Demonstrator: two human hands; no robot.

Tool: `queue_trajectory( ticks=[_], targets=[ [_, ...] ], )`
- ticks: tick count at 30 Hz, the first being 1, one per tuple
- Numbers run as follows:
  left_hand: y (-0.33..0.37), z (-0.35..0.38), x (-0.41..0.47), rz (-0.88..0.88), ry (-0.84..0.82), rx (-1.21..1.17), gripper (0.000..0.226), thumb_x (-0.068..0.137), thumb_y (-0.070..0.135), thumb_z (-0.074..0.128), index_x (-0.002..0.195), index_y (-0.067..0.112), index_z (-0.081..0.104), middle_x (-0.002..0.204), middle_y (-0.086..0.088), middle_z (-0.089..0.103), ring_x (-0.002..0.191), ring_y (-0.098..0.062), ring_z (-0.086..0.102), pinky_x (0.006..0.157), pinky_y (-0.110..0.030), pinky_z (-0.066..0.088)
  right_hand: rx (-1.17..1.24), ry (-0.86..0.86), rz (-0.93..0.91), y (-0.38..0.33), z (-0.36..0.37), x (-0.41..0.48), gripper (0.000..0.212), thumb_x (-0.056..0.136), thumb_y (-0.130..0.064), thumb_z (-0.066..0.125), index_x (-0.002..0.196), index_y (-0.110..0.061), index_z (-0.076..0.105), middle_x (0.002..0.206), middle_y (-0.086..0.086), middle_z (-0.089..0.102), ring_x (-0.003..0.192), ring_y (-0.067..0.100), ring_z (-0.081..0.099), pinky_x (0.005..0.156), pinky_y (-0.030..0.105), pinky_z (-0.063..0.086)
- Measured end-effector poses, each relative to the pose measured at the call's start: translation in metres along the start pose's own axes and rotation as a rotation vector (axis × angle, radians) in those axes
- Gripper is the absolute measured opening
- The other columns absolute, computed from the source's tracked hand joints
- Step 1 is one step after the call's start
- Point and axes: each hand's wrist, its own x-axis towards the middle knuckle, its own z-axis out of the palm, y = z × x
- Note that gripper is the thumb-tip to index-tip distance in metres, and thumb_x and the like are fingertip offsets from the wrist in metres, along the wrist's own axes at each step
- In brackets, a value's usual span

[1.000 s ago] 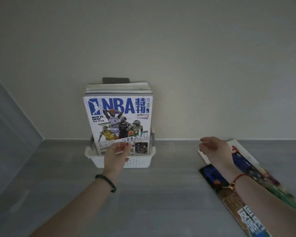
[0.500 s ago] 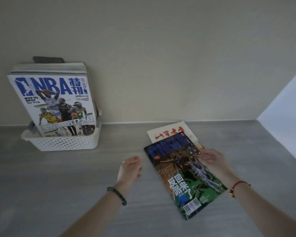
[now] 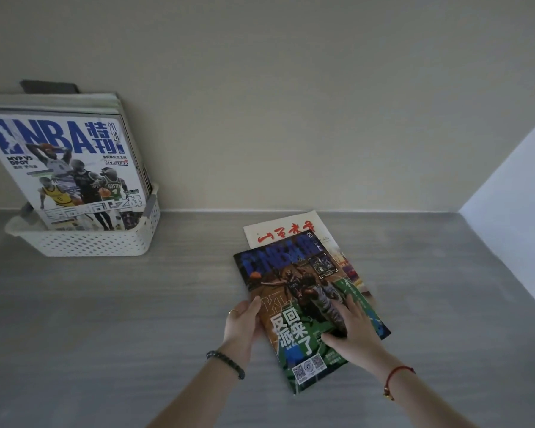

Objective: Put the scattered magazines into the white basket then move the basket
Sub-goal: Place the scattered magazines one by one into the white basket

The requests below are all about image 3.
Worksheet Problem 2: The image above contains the person's left hand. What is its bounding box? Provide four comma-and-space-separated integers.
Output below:
222, 296, 263, 355

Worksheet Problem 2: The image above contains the person's right hand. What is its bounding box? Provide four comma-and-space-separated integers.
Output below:
321, 294, 388, 377

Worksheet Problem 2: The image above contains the dark basketball magazine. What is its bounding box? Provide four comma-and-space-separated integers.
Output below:
233, 230, 392, 396

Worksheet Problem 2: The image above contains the person's left forearm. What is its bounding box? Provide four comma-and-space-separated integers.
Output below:
146, 345, 251, 428

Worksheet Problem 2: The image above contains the person's right forearm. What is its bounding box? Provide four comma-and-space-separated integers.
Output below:
377, 355, 479, 428

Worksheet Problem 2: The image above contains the white magazine with red title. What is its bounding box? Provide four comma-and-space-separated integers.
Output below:
243, 210, 377, 308

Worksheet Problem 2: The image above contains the white perforated plastic basket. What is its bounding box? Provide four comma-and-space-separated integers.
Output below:
4, 183, 161, 257

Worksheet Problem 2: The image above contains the white basketball magazine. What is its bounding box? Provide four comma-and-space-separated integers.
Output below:
0, 112, 147, 232

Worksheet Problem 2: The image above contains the stack of magazines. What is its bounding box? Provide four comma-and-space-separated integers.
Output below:
0, 92, 153, 205

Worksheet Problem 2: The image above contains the dark grey board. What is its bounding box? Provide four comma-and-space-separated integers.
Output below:
20, 79, 80, 95

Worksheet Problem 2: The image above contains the black bead bracelet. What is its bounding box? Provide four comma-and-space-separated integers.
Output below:
205, 350, 246, 380

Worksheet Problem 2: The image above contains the red string bracelet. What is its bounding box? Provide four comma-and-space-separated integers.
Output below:
383, 365, 416, 402

